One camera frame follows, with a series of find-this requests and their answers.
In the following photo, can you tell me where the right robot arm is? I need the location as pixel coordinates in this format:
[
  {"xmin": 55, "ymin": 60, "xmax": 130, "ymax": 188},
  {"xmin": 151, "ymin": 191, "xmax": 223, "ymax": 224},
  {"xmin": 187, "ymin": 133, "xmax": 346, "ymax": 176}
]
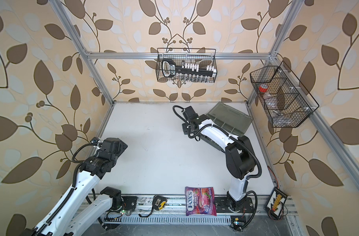
[{"xmin": 173, "ymin": 105, "xmax": 262, "ymax": 212}]

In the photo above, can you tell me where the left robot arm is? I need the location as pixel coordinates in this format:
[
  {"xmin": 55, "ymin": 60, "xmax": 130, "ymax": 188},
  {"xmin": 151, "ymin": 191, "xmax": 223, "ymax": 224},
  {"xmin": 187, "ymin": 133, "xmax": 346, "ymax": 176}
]
[{"xmin": 20, "ymin": 137, "xmax": 128, "ymax": 236}]

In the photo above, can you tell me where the grey plastic organizer box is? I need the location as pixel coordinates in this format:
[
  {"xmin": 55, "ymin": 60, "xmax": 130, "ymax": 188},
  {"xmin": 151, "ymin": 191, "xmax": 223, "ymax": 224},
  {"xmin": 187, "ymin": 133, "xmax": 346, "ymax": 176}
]
[{"xmin": 199, "ymin": 102, "xmax": 252, "ymax": 152}]

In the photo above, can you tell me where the yellow black tape measure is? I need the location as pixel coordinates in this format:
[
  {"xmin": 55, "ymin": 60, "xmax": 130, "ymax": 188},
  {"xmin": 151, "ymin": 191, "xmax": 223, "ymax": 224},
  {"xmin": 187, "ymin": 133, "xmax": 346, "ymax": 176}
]
[{"xmin": 138, "ymin": 195, "xmax": 167, "ymax": 218}]

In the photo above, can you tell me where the purple Fox's candy bag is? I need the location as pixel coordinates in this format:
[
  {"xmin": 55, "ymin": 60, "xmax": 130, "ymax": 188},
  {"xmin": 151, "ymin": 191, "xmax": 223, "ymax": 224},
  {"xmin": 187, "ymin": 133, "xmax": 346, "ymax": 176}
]
[{"xmin": 185, "ymin": 186, "xmax": 217, "ymax": 216}]

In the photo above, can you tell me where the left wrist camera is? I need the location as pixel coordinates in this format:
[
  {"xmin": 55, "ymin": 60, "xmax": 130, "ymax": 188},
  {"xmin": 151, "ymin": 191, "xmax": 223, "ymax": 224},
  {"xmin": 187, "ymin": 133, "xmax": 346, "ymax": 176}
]
[{"xmin": 90, "ymin": 137, "xmax": 103, "ymax": 147}]

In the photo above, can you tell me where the socket set on black rail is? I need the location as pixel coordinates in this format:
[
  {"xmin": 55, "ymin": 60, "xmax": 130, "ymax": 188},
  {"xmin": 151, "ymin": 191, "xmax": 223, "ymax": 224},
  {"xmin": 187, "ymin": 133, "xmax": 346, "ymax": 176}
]
[{"xmin": 160, "ymin": 59, "xmax": 217, "ymax": 83}]

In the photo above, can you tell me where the back wire basket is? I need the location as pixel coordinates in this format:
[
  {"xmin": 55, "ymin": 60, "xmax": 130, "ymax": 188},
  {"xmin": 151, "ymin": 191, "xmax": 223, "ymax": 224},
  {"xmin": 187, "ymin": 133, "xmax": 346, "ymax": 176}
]
[{"xmin": 155, "ymin": 47, "xmax": 218, "ymax": 83}]

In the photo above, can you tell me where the wire basket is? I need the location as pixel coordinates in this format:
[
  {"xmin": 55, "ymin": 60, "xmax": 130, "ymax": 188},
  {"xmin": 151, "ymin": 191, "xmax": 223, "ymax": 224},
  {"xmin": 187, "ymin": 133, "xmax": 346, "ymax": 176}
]
[
  {"xmin": 250, "ymin": 62, "xmax": 320, "ymax": 128},
  {"xmin": 155, "ymin": 47, "xmax": 218, "ymax": 83}
]

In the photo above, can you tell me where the right wire basket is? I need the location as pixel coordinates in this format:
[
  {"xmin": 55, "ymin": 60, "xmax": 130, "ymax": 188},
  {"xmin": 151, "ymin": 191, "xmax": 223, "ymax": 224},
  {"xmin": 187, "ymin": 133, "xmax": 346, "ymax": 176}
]
[{"xmin": 250, "ymin": 62, "xmax": 320, "ymax": 128}]

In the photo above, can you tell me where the small electronics board with wires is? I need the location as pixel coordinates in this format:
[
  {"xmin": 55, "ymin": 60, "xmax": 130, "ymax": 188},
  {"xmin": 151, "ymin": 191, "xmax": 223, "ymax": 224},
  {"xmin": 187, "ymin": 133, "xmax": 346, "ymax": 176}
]
[{"xmin": 265, "ymin": 187, "xmax": 288, "ymax": 221}]

